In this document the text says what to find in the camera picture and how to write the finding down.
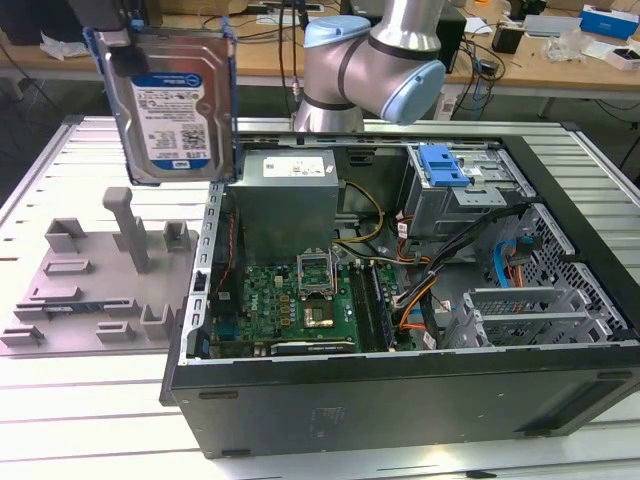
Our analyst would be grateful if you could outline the black wire bundle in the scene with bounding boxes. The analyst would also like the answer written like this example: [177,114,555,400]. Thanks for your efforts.
[419,199,534,346]

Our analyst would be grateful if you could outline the wooden desk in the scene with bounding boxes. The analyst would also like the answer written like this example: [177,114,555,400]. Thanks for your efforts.
[442,14,640,119]
[0,12,311,119]

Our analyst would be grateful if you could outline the hard disk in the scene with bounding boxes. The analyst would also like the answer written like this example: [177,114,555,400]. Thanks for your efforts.
[81,13,240,187]

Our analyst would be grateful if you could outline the blue cardboard box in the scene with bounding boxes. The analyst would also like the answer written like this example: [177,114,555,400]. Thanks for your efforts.
[578,3,640,42]

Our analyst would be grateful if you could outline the green Dell motherboard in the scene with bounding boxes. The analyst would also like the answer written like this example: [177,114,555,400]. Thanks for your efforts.
[207,259,401,359]

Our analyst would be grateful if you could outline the grey Dell power supply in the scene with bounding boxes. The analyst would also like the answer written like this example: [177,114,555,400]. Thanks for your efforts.
[225,148,341,269]

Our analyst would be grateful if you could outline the black graphics card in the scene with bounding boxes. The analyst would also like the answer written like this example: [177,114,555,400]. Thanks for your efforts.
[269,341,359,357]

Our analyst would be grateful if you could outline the black RAM slot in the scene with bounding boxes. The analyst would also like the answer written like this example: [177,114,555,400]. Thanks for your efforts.
[349,262,371,352]
[362,262,386,352]
[355,262,379,352]

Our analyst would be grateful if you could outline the CPU socket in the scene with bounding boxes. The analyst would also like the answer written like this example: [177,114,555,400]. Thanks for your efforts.
[301,298,337,332]

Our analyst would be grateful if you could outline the metal socket cover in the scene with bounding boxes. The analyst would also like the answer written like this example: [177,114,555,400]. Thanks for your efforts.
[296,247,336,298]

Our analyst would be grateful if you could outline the large black box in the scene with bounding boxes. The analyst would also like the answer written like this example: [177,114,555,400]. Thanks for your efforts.
[0,0,69,46]

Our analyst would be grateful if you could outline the blue cage latch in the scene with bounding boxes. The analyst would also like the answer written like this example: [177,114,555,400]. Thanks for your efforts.
[418,143,475,187]

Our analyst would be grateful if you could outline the RAM stick blue label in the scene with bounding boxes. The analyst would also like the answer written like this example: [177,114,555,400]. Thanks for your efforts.
[369,262,399,351]

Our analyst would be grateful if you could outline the dark RAM stick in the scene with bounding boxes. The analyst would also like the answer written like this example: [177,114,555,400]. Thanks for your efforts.
[16,299,129,314]

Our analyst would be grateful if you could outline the black open PC case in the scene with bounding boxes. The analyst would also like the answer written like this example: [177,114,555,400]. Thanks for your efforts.
[158,130,640,460]

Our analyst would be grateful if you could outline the yellow wire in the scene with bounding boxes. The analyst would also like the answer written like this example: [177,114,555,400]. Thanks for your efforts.
[333,180,387,246]

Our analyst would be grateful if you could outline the crumpled white plastic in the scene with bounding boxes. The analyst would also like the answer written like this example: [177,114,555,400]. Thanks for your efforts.
[38,31,92,62]

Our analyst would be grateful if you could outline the blue flat wire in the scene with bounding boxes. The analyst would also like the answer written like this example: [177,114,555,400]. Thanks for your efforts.
[491,238,516,289]

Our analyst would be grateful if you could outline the small black box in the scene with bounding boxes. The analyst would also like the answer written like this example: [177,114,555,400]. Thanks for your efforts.
[491,23,527,55]

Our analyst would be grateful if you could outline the grey parts rack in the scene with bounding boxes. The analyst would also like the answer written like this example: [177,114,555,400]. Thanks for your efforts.
[0,186,202,359]

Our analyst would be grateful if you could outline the metal drive cage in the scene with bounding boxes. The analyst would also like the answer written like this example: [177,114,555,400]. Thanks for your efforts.
[402,144,531,241]

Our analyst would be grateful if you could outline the metal disk bay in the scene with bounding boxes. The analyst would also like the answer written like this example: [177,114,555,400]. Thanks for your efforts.
[442,286,619,351]

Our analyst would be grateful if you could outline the multicolour wire bundle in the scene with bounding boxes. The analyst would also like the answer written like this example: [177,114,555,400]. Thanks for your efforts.
[392,252,441,309]

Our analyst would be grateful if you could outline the orange wire black connector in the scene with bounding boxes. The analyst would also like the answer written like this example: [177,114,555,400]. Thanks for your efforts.
[504,236,539,290]

